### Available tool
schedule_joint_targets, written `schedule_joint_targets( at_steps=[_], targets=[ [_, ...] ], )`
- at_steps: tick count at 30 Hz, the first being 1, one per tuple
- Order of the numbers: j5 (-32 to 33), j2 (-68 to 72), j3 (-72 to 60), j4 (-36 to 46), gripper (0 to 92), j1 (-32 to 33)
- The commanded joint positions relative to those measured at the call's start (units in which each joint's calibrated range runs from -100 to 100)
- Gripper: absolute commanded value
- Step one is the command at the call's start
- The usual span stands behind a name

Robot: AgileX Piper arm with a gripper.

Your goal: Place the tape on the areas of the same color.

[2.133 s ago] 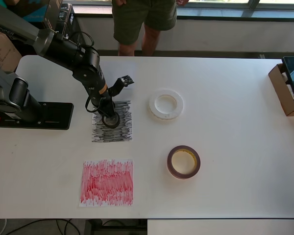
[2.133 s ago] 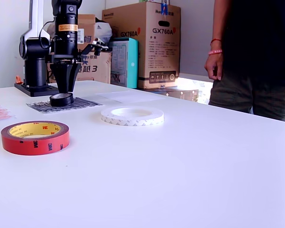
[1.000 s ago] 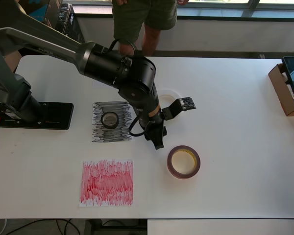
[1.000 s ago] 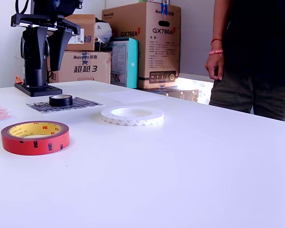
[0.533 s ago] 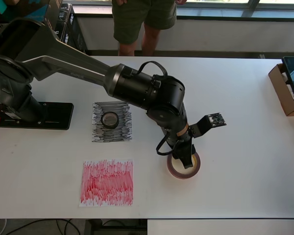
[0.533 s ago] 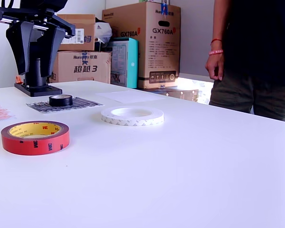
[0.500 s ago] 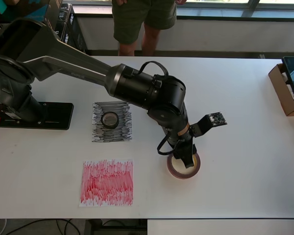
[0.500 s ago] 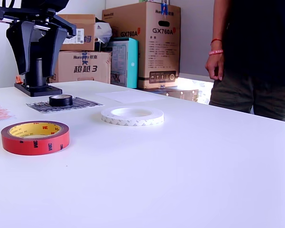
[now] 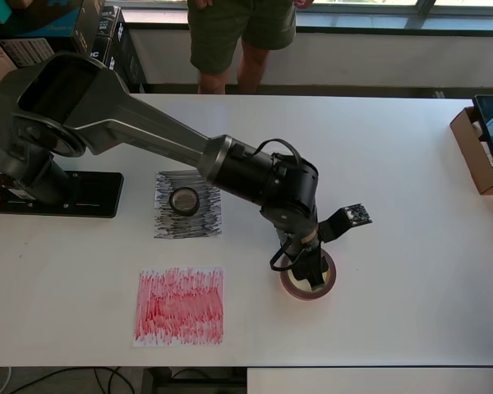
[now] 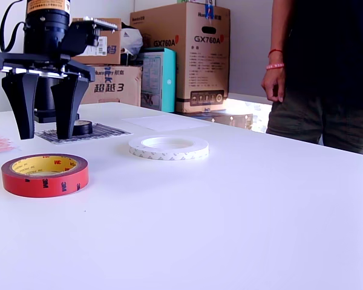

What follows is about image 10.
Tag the white tape roll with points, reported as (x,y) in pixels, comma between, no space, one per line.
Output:
(169,154)

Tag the wrist camera board on bracket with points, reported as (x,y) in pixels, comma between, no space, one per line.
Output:
(81,36)

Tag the person's right forearm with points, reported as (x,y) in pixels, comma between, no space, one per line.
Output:
(279,30)

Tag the blank white paper sheet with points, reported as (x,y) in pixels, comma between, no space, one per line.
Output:
(166,122)

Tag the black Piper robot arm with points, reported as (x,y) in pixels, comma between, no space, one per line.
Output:
(47,30)

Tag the red 3M tape roll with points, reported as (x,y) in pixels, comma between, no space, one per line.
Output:
(48,184)

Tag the teal product box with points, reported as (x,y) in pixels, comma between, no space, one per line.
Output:
(168,78)

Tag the large GX760A cardboard box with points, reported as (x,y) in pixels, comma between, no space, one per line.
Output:
(181,60)

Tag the white plastic bag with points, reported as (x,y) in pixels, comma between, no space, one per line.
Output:
(132,37)

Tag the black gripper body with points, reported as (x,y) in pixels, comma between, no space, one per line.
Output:
(42,65)

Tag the red scribbled paper sheet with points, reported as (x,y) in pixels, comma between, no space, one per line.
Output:
(0,144)

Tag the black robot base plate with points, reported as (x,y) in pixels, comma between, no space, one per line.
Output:
(43,117)

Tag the pink wristband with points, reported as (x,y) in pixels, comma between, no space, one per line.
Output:
(275,65)

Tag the cardboard box with shipping label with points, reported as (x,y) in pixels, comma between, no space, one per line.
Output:
(112,51)

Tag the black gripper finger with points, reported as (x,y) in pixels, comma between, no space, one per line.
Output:
(22,102)
(67,105)

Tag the person's right hand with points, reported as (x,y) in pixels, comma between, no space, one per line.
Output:
(273,83)

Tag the black tape roll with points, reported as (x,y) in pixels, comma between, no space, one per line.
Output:
(84,128)

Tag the cardboard box with blue print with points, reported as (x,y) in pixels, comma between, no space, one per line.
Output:
(118,87)

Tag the black scribbled paper sheet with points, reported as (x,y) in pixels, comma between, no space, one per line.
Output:
(109,131)

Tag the person in green shorts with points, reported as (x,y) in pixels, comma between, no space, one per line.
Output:
(320,60)

